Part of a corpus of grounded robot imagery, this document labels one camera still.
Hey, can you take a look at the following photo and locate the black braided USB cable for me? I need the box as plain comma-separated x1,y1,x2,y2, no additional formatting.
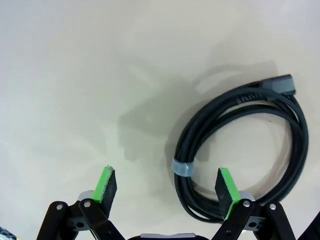
172,73,312,223

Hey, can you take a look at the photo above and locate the silver tape cable tie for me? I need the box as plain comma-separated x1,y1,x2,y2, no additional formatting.
171,157,195,178

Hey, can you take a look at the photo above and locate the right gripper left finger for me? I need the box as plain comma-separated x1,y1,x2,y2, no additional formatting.
36,165,125,240

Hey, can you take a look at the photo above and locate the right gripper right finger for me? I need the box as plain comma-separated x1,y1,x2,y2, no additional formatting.
212,166,295,240

